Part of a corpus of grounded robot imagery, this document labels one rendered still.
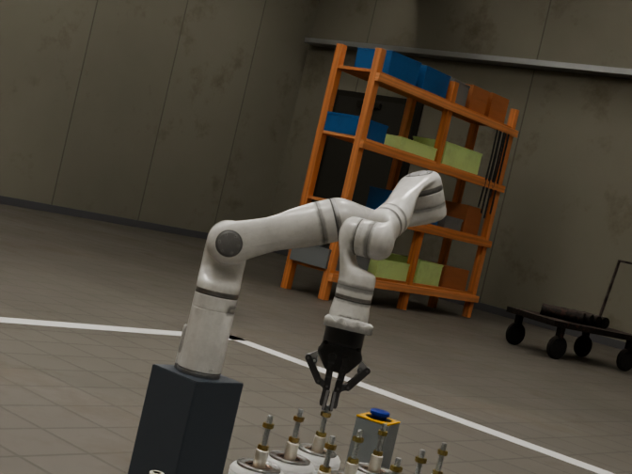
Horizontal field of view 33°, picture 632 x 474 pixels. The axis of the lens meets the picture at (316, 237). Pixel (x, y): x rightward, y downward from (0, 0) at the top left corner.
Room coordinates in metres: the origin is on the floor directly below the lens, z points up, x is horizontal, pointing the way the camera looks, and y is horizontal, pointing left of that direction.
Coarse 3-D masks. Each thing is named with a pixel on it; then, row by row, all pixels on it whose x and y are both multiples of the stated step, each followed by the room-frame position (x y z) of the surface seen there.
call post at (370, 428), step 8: (360, 424) 2.14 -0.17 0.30; (368, 424) 2.13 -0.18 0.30; (376, 424) 2.12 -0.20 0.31; (368, 432) 2.13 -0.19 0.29; (376, 432) 2.12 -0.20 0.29; (392, 432) 2.15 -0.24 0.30; (352, 440) 2.14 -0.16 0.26; (368, 440) 2.13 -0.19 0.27; (376, 440) 2.12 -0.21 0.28; (384, 440) 2.11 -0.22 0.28; (392, 440) 2.16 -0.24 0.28; (352, 448) 2.14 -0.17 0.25; (360, 448) 2.13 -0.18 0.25; (368, 448) 2.13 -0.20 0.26; (376, 448) 2.12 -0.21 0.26; (384, 448) 2.12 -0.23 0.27; (392, 448) 2.17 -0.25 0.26; (360, 456) 2.13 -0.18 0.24; (368, 456) 2.12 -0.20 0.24; (384, 456) 2.13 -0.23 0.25; (384, 464) 2.14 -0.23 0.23
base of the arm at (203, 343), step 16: (192, 304) 2.26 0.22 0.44; (208, 304) 2.23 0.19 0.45; (224, 304) 2.23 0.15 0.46; (192, 320) 2.24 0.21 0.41; (208, 320) 2.23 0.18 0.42; (224, 320) 2.24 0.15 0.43; (192, 336) 2.23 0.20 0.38; (208, 336) 2.23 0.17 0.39; (224, 336) 2.24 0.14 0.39; (192, 352) 2.23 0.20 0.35; (208, 352) 2.23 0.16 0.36; (224, 352) 2.26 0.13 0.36; (176, 368) 2.27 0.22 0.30; (192, 368) 2.23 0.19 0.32; (208, 368) 2.23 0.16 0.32
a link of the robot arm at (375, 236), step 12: (372, 216) 2.08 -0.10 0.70; (384, 216) 2.06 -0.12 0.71; (396, 216) 2.08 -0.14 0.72; (360, 228) 2.00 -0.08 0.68; (372, 228) 1.99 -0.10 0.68; (384, 228) 1.99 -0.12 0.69; (396, 228) 2.05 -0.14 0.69; (360, 240) 1.99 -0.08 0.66; (372, 240) 1.98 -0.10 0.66; (384, 240) 1.98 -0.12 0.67; (360, 252) 2.00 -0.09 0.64; (372, 252) 1.99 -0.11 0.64; (384, 252) 1.99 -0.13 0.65
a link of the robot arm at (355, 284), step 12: (348, 228) 2.00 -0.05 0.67; (348, 240) 2.00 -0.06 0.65; (348, 252) 2.01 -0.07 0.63; (348, 264) 2.00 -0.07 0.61; (348, 276) 1.99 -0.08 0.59; (360, 276) 1.99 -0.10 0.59; (372, 276) 2.00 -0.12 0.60; (336, 288) 2.02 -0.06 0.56; (348, 288) 1.99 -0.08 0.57; (360, 288) 1.99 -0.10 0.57; (372, 288) 2.01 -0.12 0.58; (348, 300) 1.99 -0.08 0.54; (360, 300) 1.99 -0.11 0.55
